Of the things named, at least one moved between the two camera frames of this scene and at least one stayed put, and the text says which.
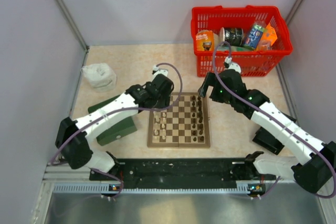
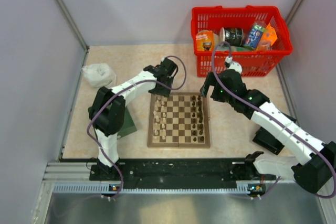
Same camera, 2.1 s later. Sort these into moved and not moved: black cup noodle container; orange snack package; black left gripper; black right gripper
Moved: black left gripper
Not moved: orange snack package; black right gripper; black cup noodle container
